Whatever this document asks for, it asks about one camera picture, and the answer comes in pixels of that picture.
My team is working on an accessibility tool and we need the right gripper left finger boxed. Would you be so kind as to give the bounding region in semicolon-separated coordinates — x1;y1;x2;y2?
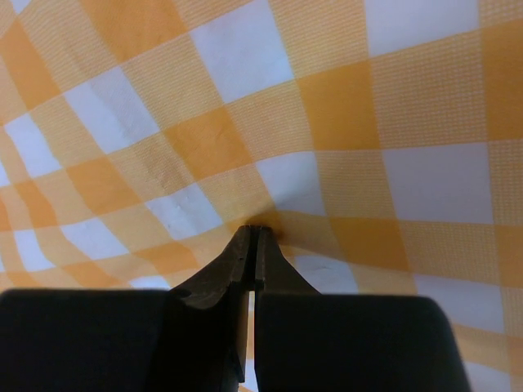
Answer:
1;226;252;391

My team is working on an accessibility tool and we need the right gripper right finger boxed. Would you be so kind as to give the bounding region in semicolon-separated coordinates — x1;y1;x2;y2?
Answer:
254;228;471;391

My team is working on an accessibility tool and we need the yellow white checkered cloth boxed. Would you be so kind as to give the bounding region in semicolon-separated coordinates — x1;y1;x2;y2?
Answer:
1;1;522;391

